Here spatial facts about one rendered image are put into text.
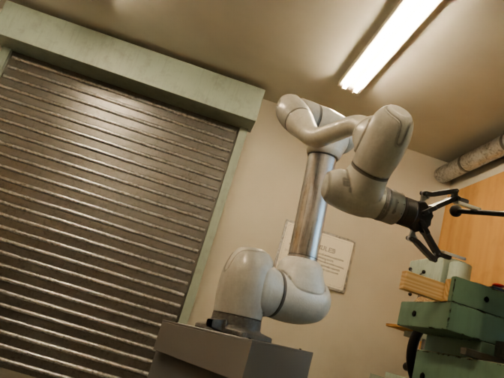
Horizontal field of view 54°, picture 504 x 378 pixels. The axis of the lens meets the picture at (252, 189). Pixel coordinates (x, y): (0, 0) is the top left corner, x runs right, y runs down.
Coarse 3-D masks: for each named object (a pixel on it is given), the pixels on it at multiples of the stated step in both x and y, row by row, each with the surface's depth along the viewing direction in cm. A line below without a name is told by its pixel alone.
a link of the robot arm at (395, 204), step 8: (392, 192) 126; (392, 200) 125; (400, 200) 126; (384, 208) 125; (392, 208) 125; (400, 208) 126; (384, 216) 126; (392, 216) 126; (400, 216) 126; (392, 224) 129
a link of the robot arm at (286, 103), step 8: (288, 96) 173; (296, 96) 174; (280, 104) 172; (288, 104) 168; (296, 104) 167; (304, 104) 168; (312, 104) 172; (280, 112) 170; (288, 112) 166; (312, 112) 170; (320, 112) 172; (280, 120) 170
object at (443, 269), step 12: (420, 264) 364; (432, 264) 348; (444, 264) 336; (456, 264) 325; (468, 264) 325; (432, 276) 343; (444, 276) 334; (468, 276) 323; (396, 324) 353; (408, 336) 354
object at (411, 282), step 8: (408, 272) 108; (400, 280) 109; (408, 280) 107; (416, 280) 108; (424, 280) 108; (432, 280) 109; (400, 288) 108; (408, 288) 107; (416, 288) 107; (424, 288) 108; (432, 288) 108; (440, 288) 109; (424, 296) 109; (432, 296) 108; (440, 296) 108
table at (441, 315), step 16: (400, 304) 124; (416, 304) 117; (432, 304) 111; (448, 304) 105; (400, 320) 122; (416, 320) 115; (432, 320) 109; (448, 320) 104; (464, 320) 104; (480, 320) 105; (496, 320) 106; (448, 336) 114; (464, 336) 105; (480, 336) 104; (496, 336) 105
